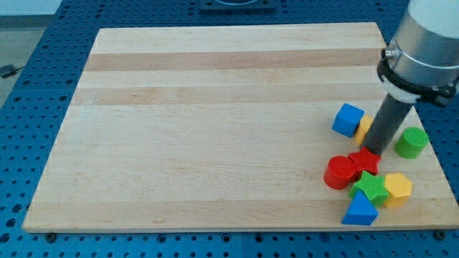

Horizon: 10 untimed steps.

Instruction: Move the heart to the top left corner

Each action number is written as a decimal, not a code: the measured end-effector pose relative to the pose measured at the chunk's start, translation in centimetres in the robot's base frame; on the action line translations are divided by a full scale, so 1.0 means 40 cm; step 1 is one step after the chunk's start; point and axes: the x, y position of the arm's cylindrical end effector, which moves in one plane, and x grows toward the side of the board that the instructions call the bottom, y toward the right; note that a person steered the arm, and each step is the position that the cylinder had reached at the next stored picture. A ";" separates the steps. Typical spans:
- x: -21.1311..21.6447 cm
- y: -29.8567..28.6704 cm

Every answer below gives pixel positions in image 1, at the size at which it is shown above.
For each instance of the green cylinder block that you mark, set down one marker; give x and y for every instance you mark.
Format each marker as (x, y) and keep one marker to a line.
(411, 143)

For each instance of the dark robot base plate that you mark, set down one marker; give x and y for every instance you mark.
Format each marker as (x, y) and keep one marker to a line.
(236, 5)

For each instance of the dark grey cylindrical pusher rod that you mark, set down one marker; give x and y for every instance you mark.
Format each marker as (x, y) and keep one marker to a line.
(390, 116)

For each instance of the light wooden board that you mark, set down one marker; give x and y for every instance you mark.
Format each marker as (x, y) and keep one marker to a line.
(180, 129)

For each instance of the blue triangle block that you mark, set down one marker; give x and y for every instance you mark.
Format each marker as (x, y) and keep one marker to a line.
(360, 212)

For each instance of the green star block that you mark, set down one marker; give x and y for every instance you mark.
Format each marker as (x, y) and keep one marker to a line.
(373, 187)

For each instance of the red star block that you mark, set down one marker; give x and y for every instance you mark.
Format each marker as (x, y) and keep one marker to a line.
(365, 160)

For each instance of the yellow hexagon block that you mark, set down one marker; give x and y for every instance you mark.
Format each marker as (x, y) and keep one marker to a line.
(399, 188)

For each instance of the red cylinder block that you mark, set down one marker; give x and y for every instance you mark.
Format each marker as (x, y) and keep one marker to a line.
(339, 172)

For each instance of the yellow heart block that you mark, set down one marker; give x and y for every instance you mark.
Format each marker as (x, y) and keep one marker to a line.
(363, 128)

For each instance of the blue cube block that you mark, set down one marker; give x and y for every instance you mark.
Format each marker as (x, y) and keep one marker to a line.
(347, 120)

